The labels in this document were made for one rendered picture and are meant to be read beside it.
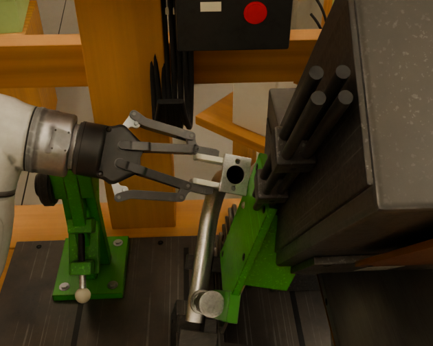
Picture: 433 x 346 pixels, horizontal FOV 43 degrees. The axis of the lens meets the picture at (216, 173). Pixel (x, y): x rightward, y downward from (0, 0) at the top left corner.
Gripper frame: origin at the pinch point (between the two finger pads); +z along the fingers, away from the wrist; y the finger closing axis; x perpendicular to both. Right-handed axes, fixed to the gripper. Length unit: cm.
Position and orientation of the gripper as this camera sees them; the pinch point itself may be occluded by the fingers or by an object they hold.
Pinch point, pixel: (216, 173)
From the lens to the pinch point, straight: 79.9
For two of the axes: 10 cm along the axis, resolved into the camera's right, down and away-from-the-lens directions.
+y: 1.6, -9.8, 1.1
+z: 9.6, 1.8, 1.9
